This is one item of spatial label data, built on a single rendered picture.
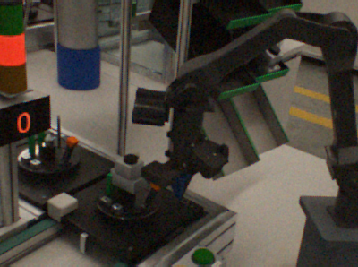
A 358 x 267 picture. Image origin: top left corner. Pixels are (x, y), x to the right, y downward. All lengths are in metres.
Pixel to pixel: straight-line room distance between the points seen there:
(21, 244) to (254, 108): 0.70
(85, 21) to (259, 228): 1.00
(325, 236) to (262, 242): 0.31
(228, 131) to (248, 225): 0.24
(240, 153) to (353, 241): 0.42
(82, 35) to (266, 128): 0.82
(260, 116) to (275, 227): 0.30
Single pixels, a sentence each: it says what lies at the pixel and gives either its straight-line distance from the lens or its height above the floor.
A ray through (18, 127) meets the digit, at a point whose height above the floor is 1.20.
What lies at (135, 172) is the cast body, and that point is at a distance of 1.15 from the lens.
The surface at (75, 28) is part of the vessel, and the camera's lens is 2.00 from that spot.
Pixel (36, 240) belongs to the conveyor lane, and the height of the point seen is 0.93.
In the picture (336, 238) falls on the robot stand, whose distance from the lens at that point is 1.07.
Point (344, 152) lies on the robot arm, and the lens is 1.03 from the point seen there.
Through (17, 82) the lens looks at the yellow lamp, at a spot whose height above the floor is 1.28.
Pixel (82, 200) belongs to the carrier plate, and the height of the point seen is 0.97.
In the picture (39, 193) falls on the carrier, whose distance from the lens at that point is 1.26.
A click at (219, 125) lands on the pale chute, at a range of 1.37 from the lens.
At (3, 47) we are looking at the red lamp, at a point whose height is 1.34.
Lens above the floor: 1.65
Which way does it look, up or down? 27 degrees down
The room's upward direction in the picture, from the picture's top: 6 degrees clockwise
